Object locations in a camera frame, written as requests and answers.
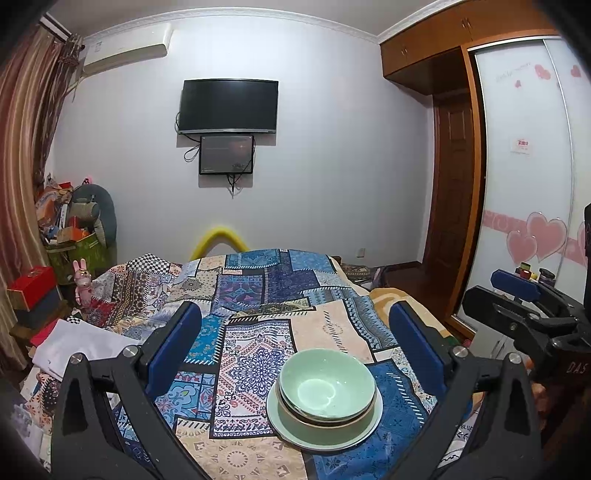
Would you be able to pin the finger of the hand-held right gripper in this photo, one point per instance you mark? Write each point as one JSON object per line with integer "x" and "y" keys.
{"x": 512, "y": 285}
{"x": 503, "y": 316}

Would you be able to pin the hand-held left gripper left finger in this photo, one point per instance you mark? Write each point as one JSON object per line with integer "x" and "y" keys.
{"x": 173, "y": 350}

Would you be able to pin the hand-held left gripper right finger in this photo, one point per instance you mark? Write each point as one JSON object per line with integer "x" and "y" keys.
{"x": 415, "y": 350}

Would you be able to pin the light green bowl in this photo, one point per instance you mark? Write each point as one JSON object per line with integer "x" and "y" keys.
{"x": 323, "y": 387}

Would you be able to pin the white bowl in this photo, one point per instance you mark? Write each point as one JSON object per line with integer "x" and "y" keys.
{"x": 328, "y": 419}

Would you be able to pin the light green plate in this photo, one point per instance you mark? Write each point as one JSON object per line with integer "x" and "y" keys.
{"x": 323, "y": 445}

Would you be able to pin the patchwork printed blanket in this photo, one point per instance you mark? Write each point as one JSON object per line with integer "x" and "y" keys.
{"x": 249, "y": 369}

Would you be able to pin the white paper bag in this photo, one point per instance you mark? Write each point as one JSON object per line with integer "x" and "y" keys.
{"x": 78, "y": 344}

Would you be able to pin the white blue-print plastic bag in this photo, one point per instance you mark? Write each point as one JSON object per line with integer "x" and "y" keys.
{"x": 461, "y": 436}

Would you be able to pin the dark patterned cloth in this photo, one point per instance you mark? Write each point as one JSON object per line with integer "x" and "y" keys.
{"x": 355, "y": 272}

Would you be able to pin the pink rabbit toy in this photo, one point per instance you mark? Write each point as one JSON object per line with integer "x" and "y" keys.
{"x": 83, "y": 282}

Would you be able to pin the brown wooden door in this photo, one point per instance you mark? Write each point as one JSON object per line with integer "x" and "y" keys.
{"x": 455, "y": 184}

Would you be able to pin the yellow foam arch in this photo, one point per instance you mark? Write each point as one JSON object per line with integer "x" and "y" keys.
{"x": 219, "y": 231}

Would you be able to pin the green cardboard box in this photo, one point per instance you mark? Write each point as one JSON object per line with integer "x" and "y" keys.
{"x": 85, "y": 256}

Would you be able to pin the red paper bag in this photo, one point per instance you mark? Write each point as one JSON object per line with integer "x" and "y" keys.
{"x": 41, "y": 336}

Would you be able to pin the grey box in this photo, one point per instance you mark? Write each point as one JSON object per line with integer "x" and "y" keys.
{"x": 41, "y": 308}

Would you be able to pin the grey plush toy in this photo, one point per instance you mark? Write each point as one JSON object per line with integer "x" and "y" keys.
{"x": 106, "y": 210}

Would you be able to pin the red box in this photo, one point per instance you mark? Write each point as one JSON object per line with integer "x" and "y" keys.
{"x": 30, "y": 286}

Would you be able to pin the colourful paper bag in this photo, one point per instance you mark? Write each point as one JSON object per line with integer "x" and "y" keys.
{"x": 48, "y": 207}

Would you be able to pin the striped brown curtain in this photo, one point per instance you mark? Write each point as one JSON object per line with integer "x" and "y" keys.
{"x": 23, "y": 161}

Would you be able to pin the wooden overhead cabinet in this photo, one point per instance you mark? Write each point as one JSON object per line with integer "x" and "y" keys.
{"x": 429, "y": 44}

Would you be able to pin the white air conditioner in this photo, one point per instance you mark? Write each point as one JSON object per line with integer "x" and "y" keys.
{"x": 124, "y": 46}

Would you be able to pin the small black wall monitor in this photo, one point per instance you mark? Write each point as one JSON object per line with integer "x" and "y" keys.
{"x": 226, "y": 154}

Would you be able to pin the black wall television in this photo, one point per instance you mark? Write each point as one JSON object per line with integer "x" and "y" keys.
{"x": 228, "y": 106}

